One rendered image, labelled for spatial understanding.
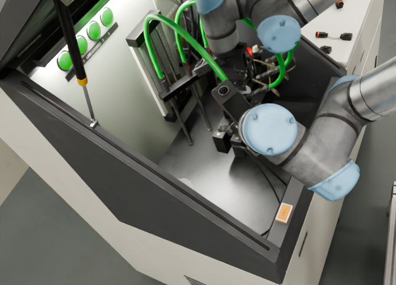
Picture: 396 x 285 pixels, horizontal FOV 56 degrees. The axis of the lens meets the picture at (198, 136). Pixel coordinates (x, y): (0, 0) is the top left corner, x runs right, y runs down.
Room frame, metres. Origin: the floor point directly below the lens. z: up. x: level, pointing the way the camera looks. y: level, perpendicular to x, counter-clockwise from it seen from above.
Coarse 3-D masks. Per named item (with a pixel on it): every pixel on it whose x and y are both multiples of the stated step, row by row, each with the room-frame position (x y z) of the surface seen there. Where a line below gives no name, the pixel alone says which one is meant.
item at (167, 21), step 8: (152, 16) 0.82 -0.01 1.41; (160, 16) 0.79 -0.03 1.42; (144, 24) 0.87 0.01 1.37; (168, 24) 0.76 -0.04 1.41; (176, 24) 0.74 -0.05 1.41; (144, 32) 0.90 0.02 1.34; (184, 32) 0.72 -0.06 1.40; (192, 40) 0.69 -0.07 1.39; (152, 48) 0.92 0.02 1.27; (200, 48) 0.67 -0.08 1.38; (152, 56) 0.92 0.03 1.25; (208, 56) 0.66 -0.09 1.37; (216, 64) 0.64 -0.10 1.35; (160, 72) 0.93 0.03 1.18; (216, 72) 0.63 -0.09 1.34; (160, 80) 0.93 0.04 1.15; (224, 80) 0.62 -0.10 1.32
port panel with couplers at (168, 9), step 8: (160, 0) 1.13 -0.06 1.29; (168, 0) 1.16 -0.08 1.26; (176, 0) 1.19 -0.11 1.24; (160, 8) 1.12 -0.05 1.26; (168, 8) 1.15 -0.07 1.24; (176, 8) 1.18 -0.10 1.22; (168, 16) 1.14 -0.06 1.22; (184, 24) 1.19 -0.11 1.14; (168, 32) 1.12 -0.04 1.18; (184, 40) 1.15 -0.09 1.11; (176, 48) 1.12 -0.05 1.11; (176, 56) 1.12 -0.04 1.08
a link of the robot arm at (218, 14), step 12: (204, 0) 0.73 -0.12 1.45; (216, 0) 0.72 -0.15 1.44; (228, 0) 0.73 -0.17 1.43; (204, 12) 0.73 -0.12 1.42; (216, 12) 0.72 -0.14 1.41; (228, 12) 0.72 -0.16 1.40; (204, 24) 0.75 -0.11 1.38; (216, 24) 0.73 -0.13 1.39; (228, 24) 0.73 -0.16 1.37; (216, 36) 0.73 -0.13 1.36
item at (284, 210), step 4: (284, 204) 0.49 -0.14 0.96; (284, 208) 0.48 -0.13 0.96; (288, 208) 0.47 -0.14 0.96; (292, 208) 0.47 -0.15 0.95; (280, 212) 0.47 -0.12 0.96; (284, 212) 0.47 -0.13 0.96; (288, 212) 0.46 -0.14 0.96; (280, 216) 0.46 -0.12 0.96; (284, 216) 0.46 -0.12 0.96; (276, 220) 0.46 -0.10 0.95; (288, 220) 0.45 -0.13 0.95
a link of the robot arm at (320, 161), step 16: (320, 128) 0.36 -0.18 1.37; (336, 128) 0.35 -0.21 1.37; (352, 128) 0.35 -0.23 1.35; (304, 144) 0.33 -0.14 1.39; (320, 144) 0.33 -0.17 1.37; (336, 144) 0.33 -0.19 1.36; (352, 144) 0.33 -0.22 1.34; (288, 160) 0.33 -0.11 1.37; (304, 160) 0.32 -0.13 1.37; (320, 160) 0.31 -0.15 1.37; (336, 160) 0.31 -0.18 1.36; (352, 160) 0.31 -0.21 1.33; (304, 176) 0.31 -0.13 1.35; (320, 176) 0.30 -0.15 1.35; (336, 176) 0.29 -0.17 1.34; (352, 176) 0.28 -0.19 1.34; (320, 192) 0.29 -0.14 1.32; (336, 192) 0.27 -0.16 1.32
